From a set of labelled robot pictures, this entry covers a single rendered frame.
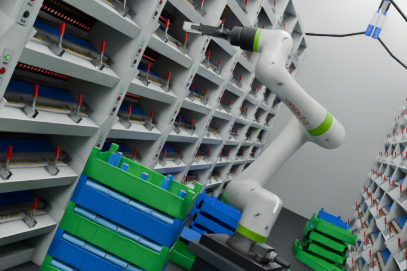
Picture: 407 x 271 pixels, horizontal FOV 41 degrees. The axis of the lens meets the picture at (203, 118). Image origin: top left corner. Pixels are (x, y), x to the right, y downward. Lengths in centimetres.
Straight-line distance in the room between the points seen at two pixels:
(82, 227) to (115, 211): 10
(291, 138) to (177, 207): 98
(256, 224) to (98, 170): 82
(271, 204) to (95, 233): 82
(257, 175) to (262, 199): 18
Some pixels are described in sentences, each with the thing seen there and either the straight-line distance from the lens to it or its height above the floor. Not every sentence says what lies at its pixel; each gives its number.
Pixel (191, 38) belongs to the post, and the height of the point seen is 102.
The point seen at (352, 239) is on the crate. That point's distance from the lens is 411.
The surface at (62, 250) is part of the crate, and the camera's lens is 156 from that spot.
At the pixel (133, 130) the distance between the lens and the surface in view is 227.
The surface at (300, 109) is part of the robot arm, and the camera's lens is 210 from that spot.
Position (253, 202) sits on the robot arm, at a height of 50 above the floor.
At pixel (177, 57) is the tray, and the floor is 90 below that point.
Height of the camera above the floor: 82
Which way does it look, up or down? 3 degrees down
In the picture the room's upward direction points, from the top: 24 degrees clockwise
